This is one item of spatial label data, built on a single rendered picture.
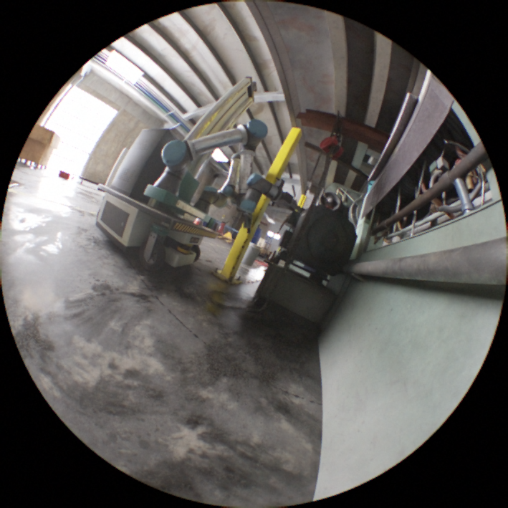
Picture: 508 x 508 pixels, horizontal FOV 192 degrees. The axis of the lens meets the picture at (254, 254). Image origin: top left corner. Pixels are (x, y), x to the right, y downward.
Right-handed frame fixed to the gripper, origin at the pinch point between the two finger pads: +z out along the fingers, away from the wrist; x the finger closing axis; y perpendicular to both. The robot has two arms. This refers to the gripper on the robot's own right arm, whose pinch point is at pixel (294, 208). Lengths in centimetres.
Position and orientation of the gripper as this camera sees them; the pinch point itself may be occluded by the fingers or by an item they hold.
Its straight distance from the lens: 89.3
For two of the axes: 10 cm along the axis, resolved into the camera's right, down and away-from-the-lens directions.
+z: 8.1, 3.4, 4.8
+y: -4.2, 9.1, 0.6
